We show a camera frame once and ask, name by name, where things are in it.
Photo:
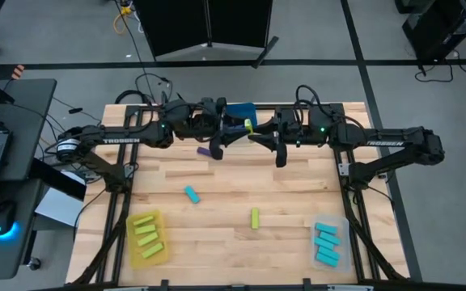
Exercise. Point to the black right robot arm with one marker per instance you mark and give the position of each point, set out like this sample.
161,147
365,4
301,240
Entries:
395,139

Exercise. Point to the dark grey desk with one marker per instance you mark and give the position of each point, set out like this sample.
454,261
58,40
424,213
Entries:
26,133

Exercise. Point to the purple foam block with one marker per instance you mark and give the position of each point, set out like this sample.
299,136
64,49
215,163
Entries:
204,152

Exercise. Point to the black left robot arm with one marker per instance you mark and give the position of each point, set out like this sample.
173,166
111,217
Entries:
111,139

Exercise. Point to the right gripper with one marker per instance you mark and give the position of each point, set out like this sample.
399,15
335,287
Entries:
306,125

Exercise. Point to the white paper sheet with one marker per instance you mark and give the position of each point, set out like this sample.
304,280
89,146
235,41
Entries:
57,208

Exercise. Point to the black desk caster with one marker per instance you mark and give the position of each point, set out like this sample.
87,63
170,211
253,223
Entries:
35,264

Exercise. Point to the black folding screen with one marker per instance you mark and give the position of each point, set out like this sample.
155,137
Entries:
176,24

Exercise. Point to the black computer mouse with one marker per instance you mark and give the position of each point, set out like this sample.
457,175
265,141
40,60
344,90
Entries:
3,218

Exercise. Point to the black flat panel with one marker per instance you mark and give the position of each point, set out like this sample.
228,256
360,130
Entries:
57,178

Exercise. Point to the blue plastic bin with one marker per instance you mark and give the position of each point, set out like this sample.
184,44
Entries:
241,111

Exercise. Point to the black computer tower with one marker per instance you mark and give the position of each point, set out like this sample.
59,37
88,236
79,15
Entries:
447,24

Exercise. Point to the yellow plastic tray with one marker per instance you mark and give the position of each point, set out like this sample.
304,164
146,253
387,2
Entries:
148,262

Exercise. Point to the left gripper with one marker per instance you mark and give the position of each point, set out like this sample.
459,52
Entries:
188,121

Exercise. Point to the grey metal bracket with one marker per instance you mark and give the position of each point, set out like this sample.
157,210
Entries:
343,169

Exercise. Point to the clear plastic tray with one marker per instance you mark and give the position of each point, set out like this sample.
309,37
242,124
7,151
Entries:
346,250

